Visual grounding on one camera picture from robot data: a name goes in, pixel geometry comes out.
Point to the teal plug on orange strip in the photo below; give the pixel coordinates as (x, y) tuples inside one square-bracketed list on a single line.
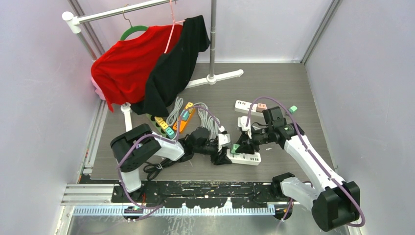
[(185, 115)]

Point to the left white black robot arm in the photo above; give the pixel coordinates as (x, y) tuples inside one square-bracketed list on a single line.
[(135, 147)]

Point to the yellow plug on green strip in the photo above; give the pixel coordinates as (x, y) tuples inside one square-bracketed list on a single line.
[(159, 121)]

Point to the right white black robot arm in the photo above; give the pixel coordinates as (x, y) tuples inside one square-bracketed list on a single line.
[(333, 202)]

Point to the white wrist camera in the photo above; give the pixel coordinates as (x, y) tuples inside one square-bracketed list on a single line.
[(244, 124), (224, 140)]

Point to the dark green power strip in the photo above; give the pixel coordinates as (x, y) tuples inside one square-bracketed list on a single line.
[(160, 130)]

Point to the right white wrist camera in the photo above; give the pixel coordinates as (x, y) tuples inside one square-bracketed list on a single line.
[(244, 124)]

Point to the pink plug adapter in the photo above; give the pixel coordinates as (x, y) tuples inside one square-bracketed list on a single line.
[(261, 107)]

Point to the pink clothes hanger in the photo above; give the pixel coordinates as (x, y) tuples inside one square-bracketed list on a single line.
[(174, 23)]

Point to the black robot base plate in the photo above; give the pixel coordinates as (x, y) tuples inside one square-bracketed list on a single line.
[(204, 198)]

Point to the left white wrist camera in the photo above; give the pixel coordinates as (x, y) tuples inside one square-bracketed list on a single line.
[(224, 140)]

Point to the short white power strip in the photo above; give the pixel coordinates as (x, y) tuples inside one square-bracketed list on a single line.
[(245, 107)]

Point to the orange power strip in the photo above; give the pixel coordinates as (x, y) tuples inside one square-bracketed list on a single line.
[(171, 120)]

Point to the black t-shirt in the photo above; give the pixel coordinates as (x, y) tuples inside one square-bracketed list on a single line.
[(173, 70)]

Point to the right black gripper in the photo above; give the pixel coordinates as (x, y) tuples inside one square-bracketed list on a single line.
[(246, 147)]

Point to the green plug adapter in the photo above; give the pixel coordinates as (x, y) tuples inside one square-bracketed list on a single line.
[(234, 149), (292, 109)]

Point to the red t-shirt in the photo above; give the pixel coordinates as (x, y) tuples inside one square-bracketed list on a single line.
[(122, 71)]

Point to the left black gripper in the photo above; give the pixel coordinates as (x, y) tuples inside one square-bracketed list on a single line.
[(220, 158)]

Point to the yellow plug on orange strip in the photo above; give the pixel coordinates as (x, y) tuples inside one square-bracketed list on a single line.
[(188, 105)]

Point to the white metal clothes rack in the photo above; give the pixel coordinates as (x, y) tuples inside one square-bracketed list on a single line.
[(75, 22)]

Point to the green clothes hanger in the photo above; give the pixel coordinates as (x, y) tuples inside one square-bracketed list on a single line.
[(133, 28)]

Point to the long white power strip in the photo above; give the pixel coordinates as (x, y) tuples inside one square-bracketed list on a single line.
[(213, 124)]

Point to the teal plug on green strip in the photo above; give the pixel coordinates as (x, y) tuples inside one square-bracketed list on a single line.
[(170, 132)]

